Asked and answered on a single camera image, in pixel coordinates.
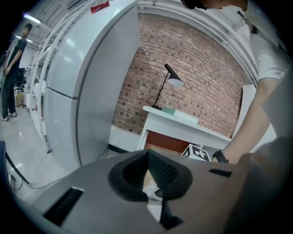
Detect white desk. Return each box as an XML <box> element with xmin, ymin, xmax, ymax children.
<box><xmin>137</xmin><ymin>105</ymin><xmax>232</xmax><ymax>159</ymax></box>

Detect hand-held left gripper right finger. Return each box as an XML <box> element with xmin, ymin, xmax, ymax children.
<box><xmin>148</xmin><ymin>149</ymin><xmax>193</xmax><ymax>230</ymax></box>

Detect green book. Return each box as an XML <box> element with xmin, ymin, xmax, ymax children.
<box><xmin>161</xmin><ymin>107</ymin><xmax>200</xmax><ymax>125</ymax></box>

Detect thin floor cable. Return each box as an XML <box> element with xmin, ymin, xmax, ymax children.
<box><xmin>8</xmin><ymin>148</ymin><xmax>111</xmax><ymax>191</ymax></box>

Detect grey refrigerator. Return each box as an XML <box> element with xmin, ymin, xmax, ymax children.
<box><xmin>43</xmin><ymin>0</ymin><xmax>142</xmax><ymax>167</ymax></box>

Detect black office chair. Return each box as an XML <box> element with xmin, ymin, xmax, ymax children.
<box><xmin>13</xmin><ymin>67</ymin><xmax>27</xmax><ymax>92</ymax></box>

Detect white printed t-shirt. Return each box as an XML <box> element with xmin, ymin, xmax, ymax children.
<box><xmin>215</xmin><ymin>0</ymin><xmax>292</xmax><ymax>88</ymax></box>

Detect red folded item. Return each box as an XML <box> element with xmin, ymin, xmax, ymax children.
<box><xmin>90</xmin><ymin>0</ymin><xmax>110</xmax><ymax>15</ymax></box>

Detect white shelving rack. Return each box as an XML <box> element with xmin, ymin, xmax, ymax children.
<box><xmin>29</xmin><ymin>0</ymin><xmax>77</xmax><ymax>154</ymax></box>

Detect black wristwatch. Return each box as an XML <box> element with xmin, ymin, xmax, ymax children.
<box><xmin>211</xmin><ymin>149</ymin><xmax>230</xmax><ymax>164</ymax></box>

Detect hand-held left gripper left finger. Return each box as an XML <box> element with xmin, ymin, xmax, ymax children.
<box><xmin>109</xmin><ymin>149</ymin><xmax>149</xmax><ymax>202</ymax></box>

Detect black desk lamp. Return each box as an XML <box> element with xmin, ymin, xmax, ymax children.
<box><xmin>147</xmin><ymin>64</ymin><xmax>184</xmax><ymax>109</ymax></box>

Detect cardboard box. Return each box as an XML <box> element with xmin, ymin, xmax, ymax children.
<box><xmin>14</xmin><ymin>92</ymin><xmax>25</xmax><ymax>108</ymax></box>

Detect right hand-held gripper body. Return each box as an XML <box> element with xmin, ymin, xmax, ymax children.
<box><xmin>181</xmin><ymin>143</ymin><xmax>212</xmax><ymax>162</ymax></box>

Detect person's right forearm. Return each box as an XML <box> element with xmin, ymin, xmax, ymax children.
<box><xmin>220</xmin><ymin>73</ymin><xmax>288</xmax><ymax>165</ymax></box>

